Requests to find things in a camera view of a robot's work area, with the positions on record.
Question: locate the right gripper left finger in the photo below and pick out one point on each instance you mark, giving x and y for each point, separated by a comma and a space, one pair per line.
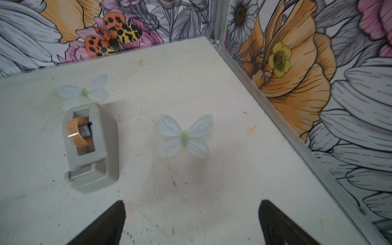
106, 229

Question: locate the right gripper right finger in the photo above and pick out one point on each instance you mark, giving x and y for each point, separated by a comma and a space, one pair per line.
279, 229

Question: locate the orange adhesive tape roll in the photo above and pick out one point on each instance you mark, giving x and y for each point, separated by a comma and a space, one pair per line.
79, 132

